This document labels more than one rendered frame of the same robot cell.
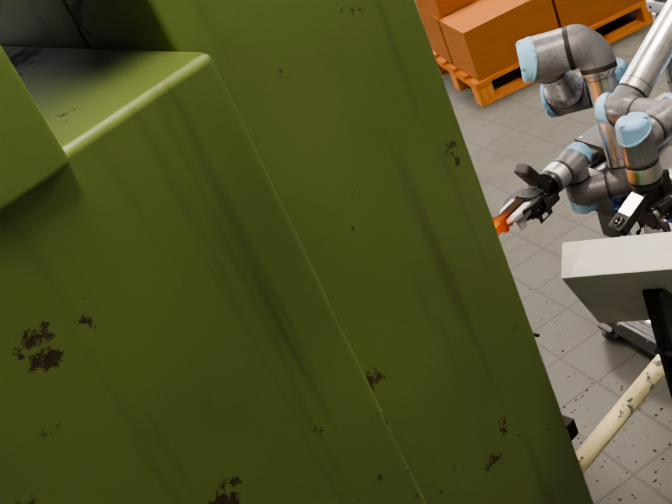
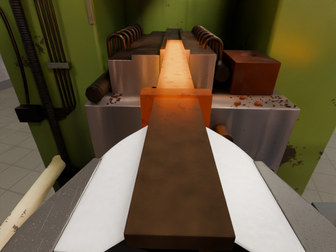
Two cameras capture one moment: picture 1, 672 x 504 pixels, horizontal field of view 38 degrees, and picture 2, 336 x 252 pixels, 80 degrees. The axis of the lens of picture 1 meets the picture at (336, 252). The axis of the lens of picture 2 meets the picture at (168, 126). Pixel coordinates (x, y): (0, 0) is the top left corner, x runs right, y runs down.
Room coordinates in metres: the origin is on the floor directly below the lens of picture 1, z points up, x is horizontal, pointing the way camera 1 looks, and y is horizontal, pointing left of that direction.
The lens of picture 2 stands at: (2.19, -0.52, 1.07)
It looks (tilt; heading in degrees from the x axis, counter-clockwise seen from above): 30 degrees down; 121
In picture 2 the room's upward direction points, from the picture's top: 1 degrees clockwise
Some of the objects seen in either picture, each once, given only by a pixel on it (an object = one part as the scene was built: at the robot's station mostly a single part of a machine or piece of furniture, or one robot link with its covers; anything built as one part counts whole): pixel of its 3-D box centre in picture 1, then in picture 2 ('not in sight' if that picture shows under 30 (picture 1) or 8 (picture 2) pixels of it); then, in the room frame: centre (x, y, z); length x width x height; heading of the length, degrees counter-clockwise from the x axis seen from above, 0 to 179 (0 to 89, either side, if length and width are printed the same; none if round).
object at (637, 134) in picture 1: (637, 140); not in sight; (1.83, -0.70, 1.23); 0.09 x 0.08 x 0.11; 113
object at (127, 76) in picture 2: not in sight; (165, 51); (1.87, -0.02, 0.96); 0.42 x 0.20 x 0.09; 120
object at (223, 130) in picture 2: not in sight; (222, 135); (2.11, -0.22, 0.87); 0.04 x 0.03 x 0.03; 120
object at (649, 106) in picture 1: (659, 116); not in sight; (1.88, -0.79, 1.23); 0.11 x 0.11 x 0.08; 23
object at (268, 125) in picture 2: not in sight; (181, 130); (1.91, 0.01, 0.69); 0.56 x 0.38 x 0.45; 120
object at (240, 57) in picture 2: not in sight; (245, 70); (2.10, -0.06, 0.95); 0.12 x 0.09 x 0.07; 120
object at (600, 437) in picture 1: (619, 414); (16, 221); (1.72, -0.46, 0.62); 0.44 x 0.05 x 0.05; 120
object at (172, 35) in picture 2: not in sight; (174, 38); (1.89, -0.01, 0.99); 0.42 x 0.05 x 0.01; 120
